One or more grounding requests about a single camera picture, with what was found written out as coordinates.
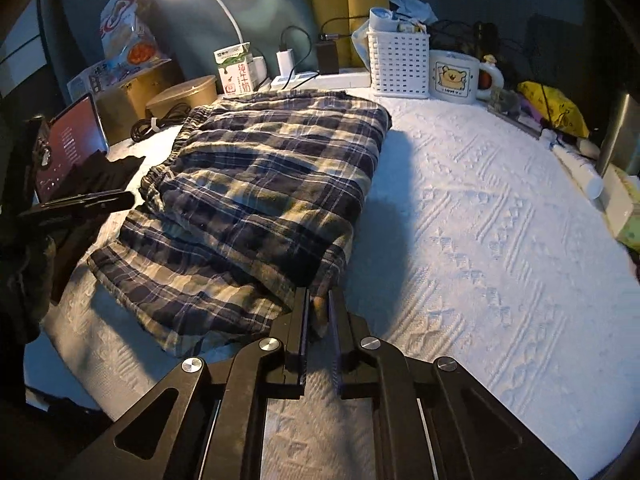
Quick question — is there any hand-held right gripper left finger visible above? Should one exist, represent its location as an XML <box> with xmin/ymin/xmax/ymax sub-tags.
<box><xmin>60</xmin><ymin>287</ymin><xmax>312</xmax><ymax>480</ymax></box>

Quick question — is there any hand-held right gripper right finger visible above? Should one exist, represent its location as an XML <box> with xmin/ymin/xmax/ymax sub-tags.
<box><xmin>327</xmin><ymin>287</ymin><xmax>576</xmax><ymax>480</ymax></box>

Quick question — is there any plaid checkered shirt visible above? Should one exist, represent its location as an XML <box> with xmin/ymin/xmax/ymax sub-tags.
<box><xmin>86</xmin><ymin>89</ymin><xmax>393</xmax><ymax>358</ymax></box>

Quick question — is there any tablet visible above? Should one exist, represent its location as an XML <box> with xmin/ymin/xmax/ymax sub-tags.
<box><xmin>32</xmin><ymin>92</ymin><xmax>111</xmax><ymax>203</ymax></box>

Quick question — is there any black cloth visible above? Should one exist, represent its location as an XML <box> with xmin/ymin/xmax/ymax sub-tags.
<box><xmin>50</xmin><ymin>152</ymin><xmax>146</xmax><ymax>306</ymax></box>

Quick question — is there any gold box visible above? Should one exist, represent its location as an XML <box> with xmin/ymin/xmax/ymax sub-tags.
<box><xmin>95</xmin><ymin>62</ymin><xmax>186</xmax><ymax>146</ymax></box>

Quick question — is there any printed snack bag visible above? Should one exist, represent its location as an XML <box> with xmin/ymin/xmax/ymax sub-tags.
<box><xmin>67</xmin><ymin>0</ymin><xmax>171</xmax><ymax>96</ymax></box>

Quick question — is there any brown lidded food container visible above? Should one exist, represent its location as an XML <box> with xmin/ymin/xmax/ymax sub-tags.
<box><xmin>145</xmin><ymin>74</ymin><xmax>219</xmax><ymax>120</ymax></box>

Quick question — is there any white knitted tablecloth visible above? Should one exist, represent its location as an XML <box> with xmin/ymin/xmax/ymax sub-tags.
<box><xmin>25</xmin><ymin>85</ymin><xmax>640</xmax><ymax>480</ymax></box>

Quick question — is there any milk carton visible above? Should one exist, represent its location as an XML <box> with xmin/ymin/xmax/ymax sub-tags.
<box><xmin>214</xmin><ymin>42</ymin><xmax>259</xmax><ymax>98</ymax></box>

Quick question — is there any white power strip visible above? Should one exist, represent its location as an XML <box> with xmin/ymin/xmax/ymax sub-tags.
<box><xmin>270</xmin><ymin>70</ymin><xmax>373</xmax><ymax>92</ymax></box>

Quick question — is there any white perforated basket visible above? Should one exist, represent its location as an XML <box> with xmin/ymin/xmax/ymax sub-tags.
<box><xmin>367</xmin><ymin>30</ymin><xmax>432</xmax><ymax>99</ymax></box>

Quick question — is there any black power adapter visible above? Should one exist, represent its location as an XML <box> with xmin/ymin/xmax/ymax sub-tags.
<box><xmin>315</xmin><ymin>42</ymin><xmax>341</xmax><ymax>75</ymax></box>

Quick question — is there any bear print mug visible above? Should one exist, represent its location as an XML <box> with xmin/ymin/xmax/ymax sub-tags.
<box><xmin>429</xmin><ymin>50</ymin><xmax>505</xmax><ymax>106</ymax></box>

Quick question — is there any white tube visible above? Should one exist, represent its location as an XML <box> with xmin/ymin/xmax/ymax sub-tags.
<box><xmin>550</xmin><ymin>142</ymin><xmax>606</xmax><ymax>200</ymax></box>

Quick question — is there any tissue pack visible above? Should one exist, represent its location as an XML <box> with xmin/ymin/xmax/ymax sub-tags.
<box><xmin>602</xmin><ymin>164</ymin><xmax>640</xmax><ymax>252</ymax></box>

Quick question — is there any yellow bag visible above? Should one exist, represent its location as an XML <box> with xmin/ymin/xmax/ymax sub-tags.
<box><xmin>517</xmin><ymin>80</ymin><xmax>591</xmax><ymax>141</ymax></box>

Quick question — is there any yellow fabric panel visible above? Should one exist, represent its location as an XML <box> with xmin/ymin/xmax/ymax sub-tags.
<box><xmin>282</xmin><ymin>0</ymin><xmax>391</xmax><ymax>68</ymax></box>

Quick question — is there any white plastic bag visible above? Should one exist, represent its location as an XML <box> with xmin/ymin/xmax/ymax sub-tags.
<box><xmin>351</xmin><ymin>0</ymin><xmax>438</xmax><ymax>63</ymax></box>

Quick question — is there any steel thermos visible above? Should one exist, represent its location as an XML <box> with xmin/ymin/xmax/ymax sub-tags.
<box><xmin>597</xmin><ymin>91</ymin><xmax>640</xmax><ymax>178</ymax></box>

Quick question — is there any coiled black cable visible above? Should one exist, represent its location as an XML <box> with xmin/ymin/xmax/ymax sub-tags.
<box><xmin>130</xmin><ymin>102</ymin><xmax>193</xmax><ymax>142</ymax></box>

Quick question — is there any black charger cable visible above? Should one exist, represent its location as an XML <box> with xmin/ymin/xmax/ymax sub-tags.
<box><xmin>279</xmin><ymin>25</ymin><xmax>313</xmax><ymax>73</ymax></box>

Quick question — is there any black adapter cable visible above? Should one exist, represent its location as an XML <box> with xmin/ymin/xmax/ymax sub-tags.
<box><xmin>319</xmin><ymin>15</ymin><xmax>373</xmax><ymax>43</ymax></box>

